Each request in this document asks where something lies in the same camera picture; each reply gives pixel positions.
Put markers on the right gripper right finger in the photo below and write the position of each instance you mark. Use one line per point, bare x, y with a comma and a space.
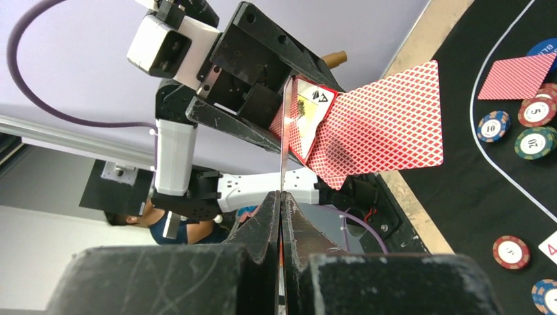
321, 280

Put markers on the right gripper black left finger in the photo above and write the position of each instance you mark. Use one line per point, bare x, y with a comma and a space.
238, 276

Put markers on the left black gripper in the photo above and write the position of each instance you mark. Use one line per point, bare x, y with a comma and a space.
243, 75

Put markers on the card edge-on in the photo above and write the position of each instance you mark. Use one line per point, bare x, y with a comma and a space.
285, 134

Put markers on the red backed card top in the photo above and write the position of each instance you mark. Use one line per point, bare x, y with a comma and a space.
390, 125

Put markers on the red poker chip stack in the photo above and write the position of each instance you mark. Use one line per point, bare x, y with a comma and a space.
511, 252

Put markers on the green poker chip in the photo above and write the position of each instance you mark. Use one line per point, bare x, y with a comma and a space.
536, 142

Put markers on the red backed playing card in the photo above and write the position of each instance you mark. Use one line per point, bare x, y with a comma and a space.
516, 78

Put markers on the blue round dealer button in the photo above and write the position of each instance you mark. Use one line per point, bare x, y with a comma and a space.
547, 46

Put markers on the blue poker chip stack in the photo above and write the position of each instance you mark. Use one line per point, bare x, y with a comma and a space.
544, 296

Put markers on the face-up playing cards pile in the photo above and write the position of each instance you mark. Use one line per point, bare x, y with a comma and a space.
549, 246

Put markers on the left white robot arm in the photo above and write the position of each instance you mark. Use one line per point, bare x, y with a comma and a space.
193, 191

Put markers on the gold microphone on stand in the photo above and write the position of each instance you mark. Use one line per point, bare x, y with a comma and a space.
335, 59

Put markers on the person in blue shirt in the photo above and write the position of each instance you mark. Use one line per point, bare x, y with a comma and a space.
163, 232

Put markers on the black poker table mat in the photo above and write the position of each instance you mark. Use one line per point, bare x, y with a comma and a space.
484, 190

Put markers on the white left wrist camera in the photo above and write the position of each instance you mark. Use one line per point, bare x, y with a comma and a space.
162, 51

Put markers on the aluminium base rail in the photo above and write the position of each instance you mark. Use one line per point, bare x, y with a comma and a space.
74, 143

